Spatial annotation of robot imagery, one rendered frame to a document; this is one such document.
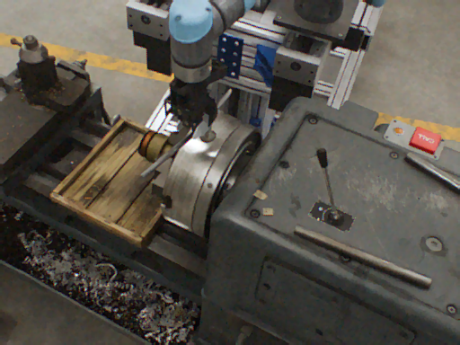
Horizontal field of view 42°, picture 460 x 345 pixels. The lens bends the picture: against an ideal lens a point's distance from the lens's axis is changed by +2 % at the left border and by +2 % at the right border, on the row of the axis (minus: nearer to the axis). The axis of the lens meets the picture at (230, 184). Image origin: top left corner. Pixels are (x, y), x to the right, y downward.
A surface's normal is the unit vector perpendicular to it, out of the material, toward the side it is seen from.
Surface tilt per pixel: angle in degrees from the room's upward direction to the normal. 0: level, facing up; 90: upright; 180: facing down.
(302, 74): 90
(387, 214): 0
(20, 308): 0
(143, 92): 0
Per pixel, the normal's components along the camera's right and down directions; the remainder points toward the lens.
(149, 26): -0.34, 0.73
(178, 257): 0.08, -0.60
